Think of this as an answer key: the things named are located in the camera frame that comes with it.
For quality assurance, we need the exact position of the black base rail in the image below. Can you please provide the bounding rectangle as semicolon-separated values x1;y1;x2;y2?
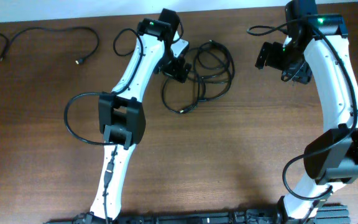
44;203;352;224

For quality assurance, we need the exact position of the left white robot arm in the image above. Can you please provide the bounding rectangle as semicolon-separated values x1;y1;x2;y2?
90;9;191;223

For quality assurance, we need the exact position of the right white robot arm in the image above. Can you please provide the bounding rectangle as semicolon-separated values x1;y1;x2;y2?
245;0;358;223

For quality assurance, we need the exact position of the black USB cable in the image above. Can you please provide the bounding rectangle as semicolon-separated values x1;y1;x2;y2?
185;39;236;103
0;26;100;65
160;46;208;114

